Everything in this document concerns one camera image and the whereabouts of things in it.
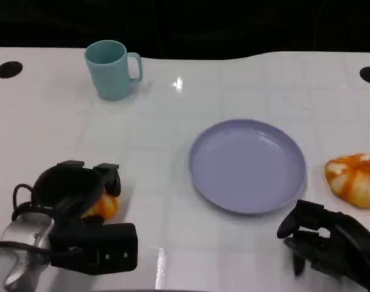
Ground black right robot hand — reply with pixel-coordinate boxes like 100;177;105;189
276;199;370;292

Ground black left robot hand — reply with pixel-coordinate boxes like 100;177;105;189
31;160;122;226

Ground orange and white bread roll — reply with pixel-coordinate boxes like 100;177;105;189
325;153;370;209
81;192;120;220

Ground pale green mug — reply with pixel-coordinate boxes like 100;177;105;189
83;40;144;101

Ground lilac plate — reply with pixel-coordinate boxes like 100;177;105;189
189;119;307;215

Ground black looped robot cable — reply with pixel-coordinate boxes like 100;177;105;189
11;183;37;221

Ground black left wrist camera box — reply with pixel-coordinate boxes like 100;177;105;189
47;223;139;276

